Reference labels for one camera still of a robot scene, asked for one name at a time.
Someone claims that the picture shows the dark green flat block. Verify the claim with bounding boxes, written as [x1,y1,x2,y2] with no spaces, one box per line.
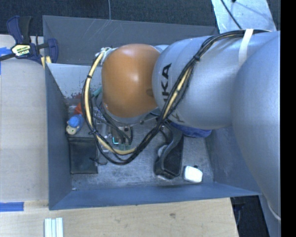
[68,136,99,175]

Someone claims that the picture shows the toy figure with blue hat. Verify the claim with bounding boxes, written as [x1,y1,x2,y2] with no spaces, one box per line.
[66,114,85,135]

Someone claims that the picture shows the small red toy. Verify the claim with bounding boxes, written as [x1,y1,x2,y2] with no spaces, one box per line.
[74,102,85,116]

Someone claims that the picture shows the grey metal bin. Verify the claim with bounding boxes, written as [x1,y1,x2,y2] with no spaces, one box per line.
[42,15,262,211]

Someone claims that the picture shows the black sunglasses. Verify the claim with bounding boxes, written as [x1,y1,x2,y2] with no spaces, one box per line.
[153,129,185,180]

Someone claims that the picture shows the blue cloth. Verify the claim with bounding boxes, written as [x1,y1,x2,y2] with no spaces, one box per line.
[169,121,213,138]

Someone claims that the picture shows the small white box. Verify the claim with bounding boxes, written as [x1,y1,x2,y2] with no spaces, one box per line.
[183,165,204,183]

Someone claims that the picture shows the pale wood board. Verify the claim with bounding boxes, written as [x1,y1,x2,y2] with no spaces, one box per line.
[0,58,50,203]

